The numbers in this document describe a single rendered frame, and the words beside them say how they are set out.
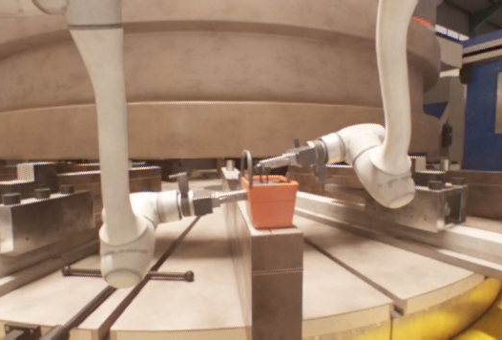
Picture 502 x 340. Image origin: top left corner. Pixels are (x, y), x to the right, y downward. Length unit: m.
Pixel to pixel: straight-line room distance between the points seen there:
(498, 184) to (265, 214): 2.36
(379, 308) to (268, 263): 0.61
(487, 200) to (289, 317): 2.31
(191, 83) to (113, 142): 0.97
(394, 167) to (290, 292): 0.42
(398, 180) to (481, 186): 2.13
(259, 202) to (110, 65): 0.47
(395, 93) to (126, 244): 0.68
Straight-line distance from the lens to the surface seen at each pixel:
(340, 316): 1.15
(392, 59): 0.71
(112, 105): 0.66
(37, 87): 2.13
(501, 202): 2.90
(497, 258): 1.71
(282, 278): 0.77
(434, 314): 1.56
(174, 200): 0.78
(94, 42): 0.64
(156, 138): 1.42
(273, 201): 0.74
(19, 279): 1.60
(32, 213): 1.54
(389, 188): 0.76
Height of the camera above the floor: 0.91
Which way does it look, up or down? 5 degrees down
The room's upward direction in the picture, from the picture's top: 1 degrees counter-clockwise
